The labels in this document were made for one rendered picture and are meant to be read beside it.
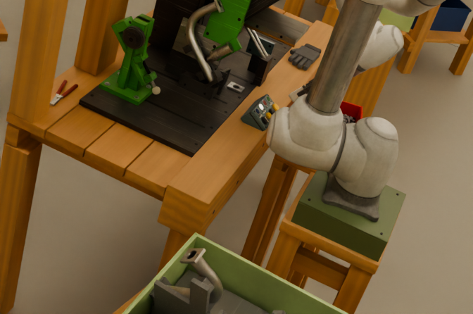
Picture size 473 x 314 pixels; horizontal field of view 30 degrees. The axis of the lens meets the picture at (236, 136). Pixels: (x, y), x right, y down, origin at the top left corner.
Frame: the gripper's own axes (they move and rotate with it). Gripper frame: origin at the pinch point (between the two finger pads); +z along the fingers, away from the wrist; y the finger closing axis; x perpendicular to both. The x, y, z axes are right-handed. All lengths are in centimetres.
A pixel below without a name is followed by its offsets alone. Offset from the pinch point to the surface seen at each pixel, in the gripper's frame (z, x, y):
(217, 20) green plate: 10.3, 35.8, 1.9
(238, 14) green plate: 2.9, 33.5, 3.2
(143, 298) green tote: 6, -3, -112
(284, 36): -0.9, 17.4, 13.8
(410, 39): 56, -56, 264
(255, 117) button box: 11.8, 2.7, -12.7
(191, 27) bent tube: 17.8, 39.4, -2.6
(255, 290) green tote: -1, -24, -85
